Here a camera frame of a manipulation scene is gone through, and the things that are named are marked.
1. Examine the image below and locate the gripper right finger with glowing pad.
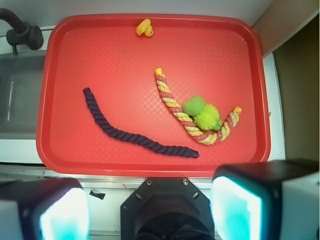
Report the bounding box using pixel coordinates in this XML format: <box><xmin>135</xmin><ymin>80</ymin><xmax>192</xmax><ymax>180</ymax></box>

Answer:
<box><xmin>210</xmin><ymin>159</ymin><xmax>320</xmax><ymax>240</ymax></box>

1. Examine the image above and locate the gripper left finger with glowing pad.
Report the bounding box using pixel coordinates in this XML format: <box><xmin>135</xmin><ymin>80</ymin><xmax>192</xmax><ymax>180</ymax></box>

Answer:
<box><xmin>0</xmin><ymin>178</ymin><xmax>91</xmax><ymax>240</ymax></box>

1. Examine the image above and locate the small black tape piece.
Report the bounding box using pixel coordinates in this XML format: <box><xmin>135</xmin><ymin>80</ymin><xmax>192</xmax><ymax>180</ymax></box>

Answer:
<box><xmin>89</xmin><ymin>189</ymin><xmax>106</xmax><ymax>200</ymax></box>

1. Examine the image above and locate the green fuzzy plush toy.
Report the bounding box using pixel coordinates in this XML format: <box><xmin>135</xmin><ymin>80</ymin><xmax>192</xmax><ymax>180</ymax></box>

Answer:
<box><xmin>182</xmin><ymin>96</ymin><xmax>223</xmax><ymax>131</ymax></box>

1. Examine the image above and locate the red plastic tray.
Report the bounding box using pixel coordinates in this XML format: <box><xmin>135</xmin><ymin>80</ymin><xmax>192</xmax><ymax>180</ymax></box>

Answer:
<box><xmin>36</xmin><ymin>14</ymin><xmax>271</xmax><ymax>178</ymax></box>

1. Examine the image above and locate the grey metal sink basin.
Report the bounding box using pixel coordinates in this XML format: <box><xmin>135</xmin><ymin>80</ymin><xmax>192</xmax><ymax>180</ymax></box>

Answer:
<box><xmin>0</xmin><ymin>51</ymin><xmax>46</xmax><ymax>140</ymax></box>

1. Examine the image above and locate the dark sink faucet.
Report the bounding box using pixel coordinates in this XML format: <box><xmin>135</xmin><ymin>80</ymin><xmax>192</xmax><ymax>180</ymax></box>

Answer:
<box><xmin>0</xmin><ymin>8</ymin><xmax>44</xmax><ymax>56</ymax></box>

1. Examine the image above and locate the small yellow rubber duck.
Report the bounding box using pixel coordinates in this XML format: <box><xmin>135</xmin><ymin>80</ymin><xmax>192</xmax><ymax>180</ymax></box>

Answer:
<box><xmin>135</xmin><ymin>18</ymin><xmax>154</xmax><ymax>37</ymax></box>

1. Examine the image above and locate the red yellow twisted rope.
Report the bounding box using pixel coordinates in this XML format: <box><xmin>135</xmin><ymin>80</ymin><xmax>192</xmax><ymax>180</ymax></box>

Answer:
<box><xmin>154</xmin><ymin>67</ymin><xmax>243</xmax><ymax>146</ymax></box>

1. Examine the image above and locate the dark blue twisted rope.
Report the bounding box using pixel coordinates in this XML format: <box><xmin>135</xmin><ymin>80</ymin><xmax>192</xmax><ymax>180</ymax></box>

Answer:
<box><xmin>82</xmin><ymin>87</ymin><xmax>200</xmax><ymax>159</ymax></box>

